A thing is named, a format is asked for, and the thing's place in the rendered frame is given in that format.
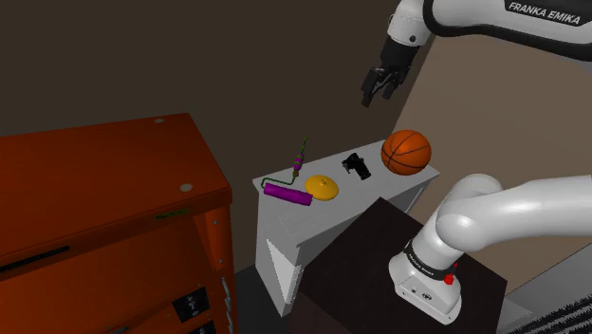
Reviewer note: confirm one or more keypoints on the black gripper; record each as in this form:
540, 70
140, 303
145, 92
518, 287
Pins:
396, 54

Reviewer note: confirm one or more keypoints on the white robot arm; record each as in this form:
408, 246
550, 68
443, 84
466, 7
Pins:
508, 210

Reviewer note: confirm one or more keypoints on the orange basketball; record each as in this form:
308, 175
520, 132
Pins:
406, 152

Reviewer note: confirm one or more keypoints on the small black gadget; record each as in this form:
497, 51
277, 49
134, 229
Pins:
357, 166

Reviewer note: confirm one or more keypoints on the yellow round lid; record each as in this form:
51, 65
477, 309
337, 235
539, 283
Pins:
322, 187

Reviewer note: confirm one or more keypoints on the purple paint roller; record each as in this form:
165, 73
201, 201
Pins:
289, 193

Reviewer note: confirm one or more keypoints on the white table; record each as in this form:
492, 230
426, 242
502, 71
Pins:
296, 231

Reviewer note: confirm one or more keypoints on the dark robot stand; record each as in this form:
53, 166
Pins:
365, 273

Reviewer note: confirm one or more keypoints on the orange wooden cabinet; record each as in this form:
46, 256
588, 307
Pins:
92, 199

